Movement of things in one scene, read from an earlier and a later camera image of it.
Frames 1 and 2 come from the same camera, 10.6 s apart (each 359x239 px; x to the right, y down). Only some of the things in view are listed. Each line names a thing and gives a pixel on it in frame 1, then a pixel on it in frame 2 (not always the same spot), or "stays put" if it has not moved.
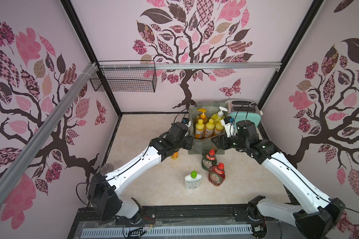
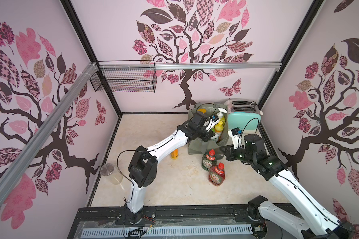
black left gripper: x=190 y=141 → x=209 y=134
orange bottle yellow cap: x=219 y=127 stays put
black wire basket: x=125 y=76 stays put
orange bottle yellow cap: x=175 y=156 stays put
